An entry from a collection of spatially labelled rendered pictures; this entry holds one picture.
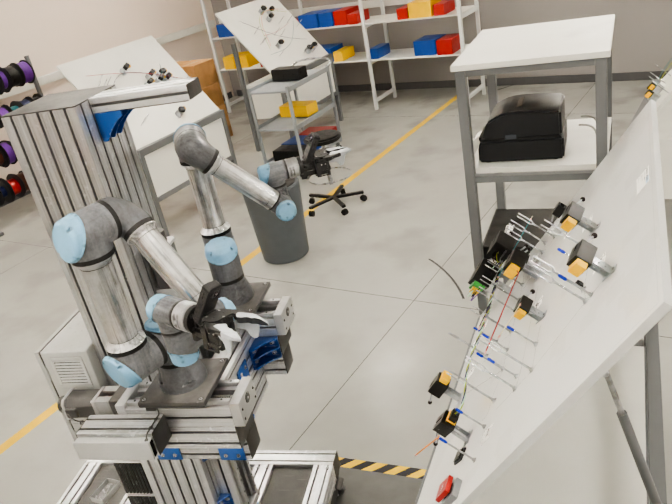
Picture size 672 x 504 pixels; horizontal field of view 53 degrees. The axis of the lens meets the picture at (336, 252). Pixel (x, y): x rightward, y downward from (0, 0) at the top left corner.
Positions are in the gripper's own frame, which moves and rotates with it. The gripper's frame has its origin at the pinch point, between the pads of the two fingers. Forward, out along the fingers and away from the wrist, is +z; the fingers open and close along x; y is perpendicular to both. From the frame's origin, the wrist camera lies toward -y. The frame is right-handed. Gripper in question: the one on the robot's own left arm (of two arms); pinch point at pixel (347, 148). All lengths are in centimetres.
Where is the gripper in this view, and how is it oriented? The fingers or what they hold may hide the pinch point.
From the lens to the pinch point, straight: 261.3
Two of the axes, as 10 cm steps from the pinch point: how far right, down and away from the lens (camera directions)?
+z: 9.5, -2.6, 1.5
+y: 1.4, 8.2, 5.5
